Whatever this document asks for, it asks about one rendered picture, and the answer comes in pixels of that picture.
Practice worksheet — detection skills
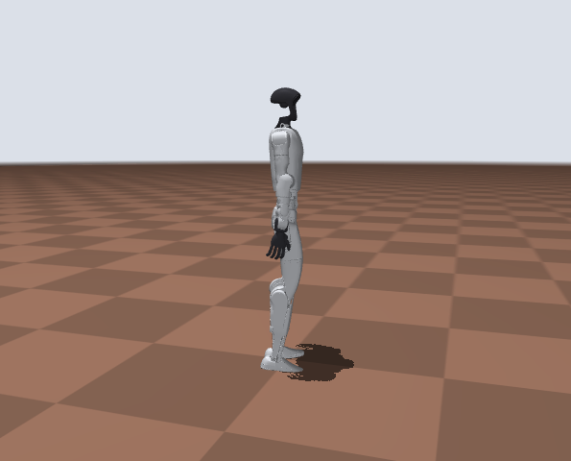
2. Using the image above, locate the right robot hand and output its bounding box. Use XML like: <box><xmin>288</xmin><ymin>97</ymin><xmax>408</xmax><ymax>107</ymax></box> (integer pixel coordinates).
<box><xmin>266</xmin><ymin>218</ymin><xmax>291</xmax><ymax>259</ymax></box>

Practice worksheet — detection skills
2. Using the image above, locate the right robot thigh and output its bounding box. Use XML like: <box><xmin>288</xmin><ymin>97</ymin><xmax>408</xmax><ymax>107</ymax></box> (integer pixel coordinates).
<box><xmin>270</xmin><ymin>221</ymin><xmax>303</xmax><ymax>303</ymax></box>

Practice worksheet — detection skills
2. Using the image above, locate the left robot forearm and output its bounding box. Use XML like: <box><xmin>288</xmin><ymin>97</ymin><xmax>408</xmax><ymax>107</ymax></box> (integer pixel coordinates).
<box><xmin>290</xmin><ymin>191</ymin><xmax>298</xmax><ymax>210</ymax></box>

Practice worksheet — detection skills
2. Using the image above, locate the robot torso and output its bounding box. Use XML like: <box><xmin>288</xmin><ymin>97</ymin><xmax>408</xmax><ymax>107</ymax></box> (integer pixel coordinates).
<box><xmin>269</xmin><ymin>123</ymin><xmax>303</xmax><ymax>228</ymax></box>

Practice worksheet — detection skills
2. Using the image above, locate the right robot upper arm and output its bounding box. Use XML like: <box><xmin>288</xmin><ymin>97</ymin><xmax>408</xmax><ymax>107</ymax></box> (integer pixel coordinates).
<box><xmin>271</xmin><ymin>131</ymin><xmax>296</xmax><ymax>188</ymax></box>

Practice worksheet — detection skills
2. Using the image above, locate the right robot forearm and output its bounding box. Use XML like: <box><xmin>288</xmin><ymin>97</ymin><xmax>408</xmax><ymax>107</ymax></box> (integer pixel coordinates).
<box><xmin>275</xmin><ymin>174</ymin><xmax>292</xmax><ymax>230</ymax></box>

